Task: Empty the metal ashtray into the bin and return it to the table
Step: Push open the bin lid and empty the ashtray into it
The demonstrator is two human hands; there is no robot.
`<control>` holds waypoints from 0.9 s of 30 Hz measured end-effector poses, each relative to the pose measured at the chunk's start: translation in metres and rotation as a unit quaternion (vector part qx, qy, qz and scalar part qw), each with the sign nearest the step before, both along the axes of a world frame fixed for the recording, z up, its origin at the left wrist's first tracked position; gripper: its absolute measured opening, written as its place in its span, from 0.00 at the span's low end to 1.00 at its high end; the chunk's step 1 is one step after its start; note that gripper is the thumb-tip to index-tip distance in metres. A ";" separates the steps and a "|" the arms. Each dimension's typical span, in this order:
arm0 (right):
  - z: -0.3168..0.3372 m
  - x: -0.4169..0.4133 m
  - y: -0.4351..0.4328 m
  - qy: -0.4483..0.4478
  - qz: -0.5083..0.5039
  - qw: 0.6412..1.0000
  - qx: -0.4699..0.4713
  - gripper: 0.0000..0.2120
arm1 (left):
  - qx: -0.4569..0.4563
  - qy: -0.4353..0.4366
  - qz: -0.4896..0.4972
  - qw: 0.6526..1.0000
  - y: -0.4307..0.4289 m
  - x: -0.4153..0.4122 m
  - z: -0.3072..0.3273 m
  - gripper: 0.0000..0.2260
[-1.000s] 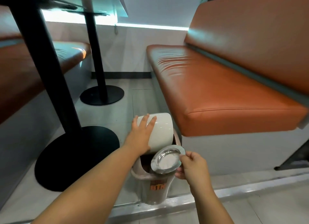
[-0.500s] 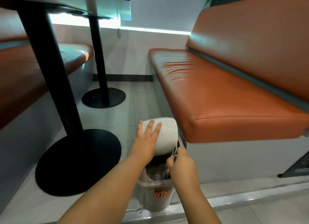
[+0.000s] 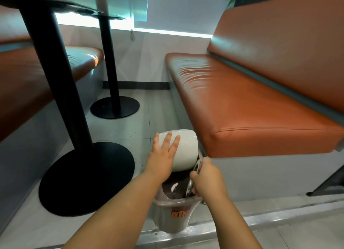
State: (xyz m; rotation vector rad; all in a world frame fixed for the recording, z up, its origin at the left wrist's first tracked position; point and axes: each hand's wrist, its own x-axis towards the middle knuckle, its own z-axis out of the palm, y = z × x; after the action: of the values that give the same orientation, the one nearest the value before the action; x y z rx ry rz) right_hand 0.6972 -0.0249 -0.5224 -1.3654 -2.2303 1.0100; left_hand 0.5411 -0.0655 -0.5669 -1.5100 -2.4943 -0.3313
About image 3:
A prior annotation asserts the orange leather bench backrest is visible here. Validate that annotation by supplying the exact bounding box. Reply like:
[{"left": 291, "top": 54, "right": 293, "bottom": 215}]
[{"left": 207, "top": 0, "right": 344, "bottom": 115}]

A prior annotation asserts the person's right hand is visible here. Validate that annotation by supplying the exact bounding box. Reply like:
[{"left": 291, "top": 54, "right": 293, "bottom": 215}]
[{"left": 189, "top": 157, "right": 229, "bottom": 204}]

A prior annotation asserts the white trash bin lid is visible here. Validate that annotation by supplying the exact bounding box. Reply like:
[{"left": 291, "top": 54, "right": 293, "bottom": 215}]
[{"left": 157, "top": 129, "right": 199, "bottom": 174}]

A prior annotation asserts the orange leather bench seat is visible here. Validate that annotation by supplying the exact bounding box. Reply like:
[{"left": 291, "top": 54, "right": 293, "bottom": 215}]
[{"left": 164, "top": 52, "right": 344, "bottom": 159}]

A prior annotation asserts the person's left forearm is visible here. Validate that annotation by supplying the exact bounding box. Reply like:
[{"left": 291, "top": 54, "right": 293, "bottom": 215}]
[{"left": 61, "top": 171, "right": 173, "bottom": 249}]

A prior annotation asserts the silver metal utensil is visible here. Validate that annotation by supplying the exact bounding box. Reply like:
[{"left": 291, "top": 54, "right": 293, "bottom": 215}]
[{"left": 185, "top": 160, "right": 201, "bottom": 199}]

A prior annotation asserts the person's right forearm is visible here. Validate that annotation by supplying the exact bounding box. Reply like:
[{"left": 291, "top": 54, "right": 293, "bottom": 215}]
[{"left": 206, "top": 194, "right": 263, "bottom": 249}]

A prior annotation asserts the translucent grey trash bin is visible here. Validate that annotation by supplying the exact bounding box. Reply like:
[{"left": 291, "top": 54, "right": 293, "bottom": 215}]
[{"left": 153, "top": 152, "right": 205, "bottom": 234}]

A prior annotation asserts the orange leather bench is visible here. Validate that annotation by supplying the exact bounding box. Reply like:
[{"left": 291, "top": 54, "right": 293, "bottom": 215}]
[{"left": 0, "top": 4, "right": 105, "bottom": 143}]

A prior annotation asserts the black bin liner bag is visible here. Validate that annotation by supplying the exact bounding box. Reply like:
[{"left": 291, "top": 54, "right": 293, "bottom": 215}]
[{"left": 161, "top": 171, "right": 200, "bottom": 201}]

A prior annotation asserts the person's left hand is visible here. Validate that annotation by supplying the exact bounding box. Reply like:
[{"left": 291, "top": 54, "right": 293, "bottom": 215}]
[{"left": 144, "top": 131, "right": 181, "bottom": 183}]

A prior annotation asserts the thick black table pedestal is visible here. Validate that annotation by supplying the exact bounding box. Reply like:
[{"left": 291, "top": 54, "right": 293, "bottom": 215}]
[{"left": 0, "top": 0, "right": 135, "bottom": 217}]

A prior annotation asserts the black slanted furniture leg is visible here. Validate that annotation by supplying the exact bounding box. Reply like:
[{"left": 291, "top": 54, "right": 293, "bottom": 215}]
[{"left": 306, "top": 170, "right": 344, "bottom": 197}]

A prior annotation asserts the thin black table pedestal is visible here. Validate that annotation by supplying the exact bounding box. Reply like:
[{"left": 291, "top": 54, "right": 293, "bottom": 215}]
[{"left": 75, "top": 11, "right": 140, "bottom": 120}]

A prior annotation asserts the white light strip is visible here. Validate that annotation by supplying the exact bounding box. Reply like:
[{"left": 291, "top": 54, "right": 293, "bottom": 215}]
[{"left": 55, "top": 12, "right": 213, "bottom": 39}]

